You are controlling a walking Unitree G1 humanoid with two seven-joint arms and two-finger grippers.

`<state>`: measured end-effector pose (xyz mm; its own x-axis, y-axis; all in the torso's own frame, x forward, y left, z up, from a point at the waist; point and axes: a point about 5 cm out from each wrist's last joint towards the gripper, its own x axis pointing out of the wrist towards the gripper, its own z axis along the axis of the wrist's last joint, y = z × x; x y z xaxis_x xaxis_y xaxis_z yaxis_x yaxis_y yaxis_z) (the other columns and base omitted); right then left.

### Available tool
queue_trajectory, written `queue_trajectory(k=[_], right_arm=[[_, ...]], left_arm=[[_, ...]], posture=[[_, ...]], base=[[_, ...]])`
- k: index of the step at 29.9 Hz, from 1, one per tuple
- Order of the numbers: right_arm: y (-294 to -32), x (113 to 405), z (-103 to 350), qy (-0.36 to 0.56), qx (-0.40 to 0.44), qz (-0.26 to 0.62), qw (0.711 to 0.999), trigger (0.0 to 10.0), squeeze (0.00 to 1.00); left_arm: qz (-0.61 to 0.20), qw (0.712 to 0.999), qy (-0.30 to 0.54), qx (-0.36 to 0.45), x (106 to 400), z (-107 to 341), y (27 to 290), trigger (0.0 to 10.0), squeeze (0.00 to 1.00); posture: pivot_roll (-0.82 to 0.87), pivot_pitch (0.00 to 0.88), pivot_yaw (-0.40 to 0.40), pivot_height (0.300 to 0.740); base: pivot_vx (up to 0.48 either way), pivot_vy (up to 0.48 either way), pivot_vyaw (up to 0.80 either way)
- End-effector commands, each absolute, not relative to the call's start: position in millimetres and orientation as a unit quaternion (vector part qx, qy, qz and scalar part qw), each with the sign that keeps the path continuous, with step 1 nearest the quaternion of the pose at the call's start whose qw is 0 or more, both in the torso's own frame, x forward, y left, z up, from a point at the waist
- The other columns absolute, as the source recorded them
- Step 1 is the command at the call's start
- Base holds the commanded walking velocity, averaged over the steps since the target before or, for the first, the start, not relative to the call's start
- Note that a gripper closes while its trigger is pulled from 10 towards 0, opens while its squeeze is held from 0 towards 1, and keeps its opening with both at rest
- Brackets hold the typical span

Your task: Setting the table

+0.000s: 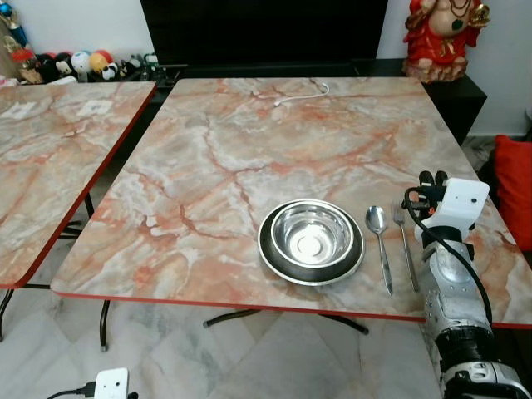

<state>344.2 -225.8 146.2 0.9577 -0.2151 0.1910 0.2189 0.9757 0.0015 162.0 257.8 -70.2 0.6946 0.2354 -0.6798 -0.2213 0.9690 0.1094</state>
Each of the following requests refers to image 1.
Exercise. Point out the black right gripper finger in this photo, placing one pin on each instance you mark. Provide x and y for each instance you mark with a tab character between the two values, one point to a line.
440	179
426	178

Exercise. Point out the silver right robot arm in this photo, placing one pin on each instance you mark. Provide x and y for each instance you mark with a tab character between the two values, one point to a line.
453	291

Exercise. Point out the stainless steel fork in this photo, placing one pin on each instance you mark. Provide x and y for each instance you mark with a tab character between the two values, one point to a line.
405	241

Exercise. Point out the stainless steel spoon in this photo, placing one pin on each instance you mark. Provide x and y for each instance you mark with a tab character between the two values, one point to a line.
376	219

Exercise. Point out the red cushion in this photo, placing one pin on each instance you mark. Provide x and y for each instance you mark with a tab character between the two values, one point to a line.
515	191

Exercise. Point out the stainless steel bowl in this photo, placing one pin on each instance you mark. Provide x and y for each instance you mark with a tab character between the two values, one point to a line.
312	233

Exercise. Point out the red laughing Buddha statue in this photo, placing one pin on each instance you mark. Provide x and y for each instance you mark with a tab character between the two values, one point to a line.
440	37

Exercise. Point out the black plate with white rim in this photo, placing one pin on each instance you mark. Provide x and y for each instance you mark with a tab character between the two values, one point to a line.
274	259

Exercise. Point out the black television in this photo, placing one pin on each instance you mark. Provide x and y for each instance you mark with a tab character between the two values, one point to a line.
262	29

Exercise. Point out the black and white panda plush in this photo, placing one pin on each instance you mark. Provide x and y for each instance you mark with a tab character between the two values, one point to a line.
110	72

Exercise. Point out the yellow and red plush toy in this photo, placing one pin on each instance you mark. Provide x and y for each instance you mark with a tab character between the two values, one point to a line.
100	60

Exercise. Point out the white round head plush toy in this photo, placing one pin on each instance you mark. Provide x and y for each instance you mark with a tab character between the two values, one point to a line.
81	61

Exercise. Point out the black mouse plush toy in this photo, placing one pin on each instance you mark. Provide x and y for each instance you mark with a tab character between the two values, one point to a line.
51	68

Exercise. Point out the colourful standing figurine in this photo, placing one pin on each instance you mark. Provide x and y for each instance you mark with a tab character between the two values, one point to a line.
12	35

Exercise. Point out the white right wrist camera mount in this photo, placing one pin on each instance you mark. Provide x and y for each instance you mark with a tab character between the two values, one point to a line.
461	204

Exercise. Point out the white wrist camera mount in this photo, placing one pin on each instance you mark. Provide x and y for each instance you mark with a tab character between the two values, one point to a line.
461	204
111	384

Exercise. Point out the black metal table leg frame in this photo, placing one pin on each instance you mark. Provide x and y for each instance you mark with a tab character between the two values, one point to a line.
7	307
105	328

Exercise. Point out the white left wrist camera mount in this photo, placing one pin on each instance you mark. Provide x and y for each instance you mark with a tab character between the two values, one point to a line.
111	384

